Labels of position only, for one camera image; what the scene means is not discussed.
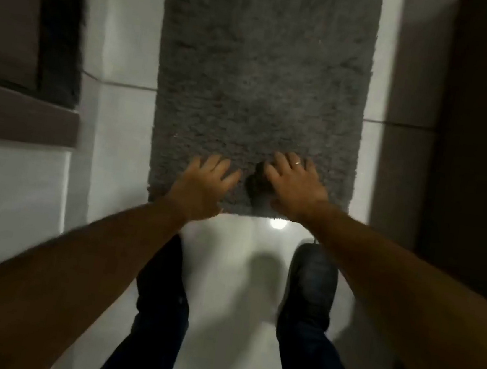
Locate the dark framed panel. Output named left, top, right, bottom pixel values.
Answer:
left=0, top=0, right=93, bottom=110

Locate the person's left forearm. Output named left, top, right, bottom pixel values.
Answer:
left=0, top=178, right=189, bottom=369

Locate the grey shaggy bath mat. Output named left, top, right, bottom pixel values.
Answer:
left=136, top=0, right=384, bottom=230

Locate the brown ledge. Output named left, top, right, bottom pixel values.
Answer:
left=0, top=80, right=85, bottom=151

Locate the person's right leg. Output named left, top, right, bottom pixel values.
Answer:
left=269, top=239, right=392, bottom=369

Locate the person's right forearm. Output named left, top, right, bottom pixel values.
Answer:
left=286, top=201, right=487, bottom=369

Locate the person's right hand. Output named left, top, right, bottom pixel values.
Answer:
left=257, top=149, right=337, bottom=228

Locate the person's left hand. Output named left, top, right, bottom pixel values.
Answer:
left=161, top=148, right=245, bottom=228

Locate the person's leg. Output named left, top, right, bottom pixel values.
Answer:
left=90, top=225, right=201, bottom=369
left=269, top=239, right=392, bottom=369

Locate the person's left leg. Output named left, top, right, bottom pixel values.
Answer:
left=90, top=225, right=201, bottom=369

